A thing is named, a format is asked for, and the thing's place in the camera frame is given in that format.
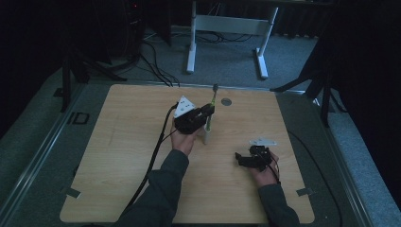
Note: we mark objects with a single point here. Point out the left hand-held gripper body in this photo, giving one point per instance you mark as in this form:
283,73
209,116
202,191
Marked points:
186,118

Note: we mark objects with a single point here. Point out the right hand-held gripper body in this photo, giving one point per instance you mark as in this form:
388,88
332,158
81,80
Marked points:
260,154

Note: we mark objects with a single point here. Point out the white cup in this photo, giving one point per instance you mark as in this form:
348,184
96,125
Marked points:
206,134

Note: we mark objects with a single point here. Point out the green toothbrush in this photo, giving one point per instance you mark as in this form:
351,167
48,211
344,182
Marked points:
214,94

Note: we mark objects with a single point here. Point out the person's right hand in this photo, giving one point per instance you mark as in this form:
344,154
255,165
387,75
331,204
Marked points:
265,176

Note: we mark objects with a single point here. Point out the person's left hand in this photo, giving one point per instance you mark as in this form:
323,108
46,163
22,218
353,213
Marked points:
183,142

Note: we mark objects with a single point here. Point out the grey round table grommet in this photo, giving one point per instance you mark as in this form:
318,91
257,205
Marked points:
226,101

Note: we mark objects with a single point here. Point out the grey tape piece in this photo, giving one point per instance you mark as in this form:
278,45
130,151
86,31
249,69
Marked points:
72,192
305,191

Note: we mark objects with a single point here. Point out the black metal stand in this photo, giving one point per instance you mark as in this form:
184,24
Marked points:
324,101
66,85

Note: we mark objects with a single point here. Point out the black computer tower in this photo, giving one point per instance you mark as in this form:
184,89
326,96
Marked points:
135,28

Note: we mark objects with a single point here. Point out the white metal desk frame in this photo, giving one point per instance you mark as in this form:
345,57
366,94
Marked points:
231,24

